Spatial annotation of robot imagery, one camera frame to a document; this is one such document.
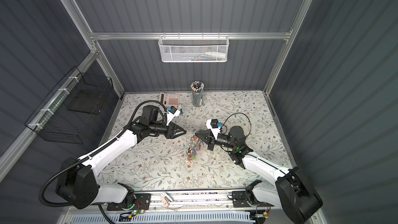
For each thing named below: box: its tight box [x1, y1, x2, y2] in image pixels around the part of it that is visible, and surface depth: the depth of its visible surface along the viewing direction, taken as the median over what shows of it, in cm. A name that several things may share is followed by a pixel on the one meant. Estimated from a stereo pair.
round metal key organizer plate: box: [186, 134, 198, 163], surface depth 74 cm
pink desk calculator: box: [159, 92, 180, 107], surface depth 117 cm
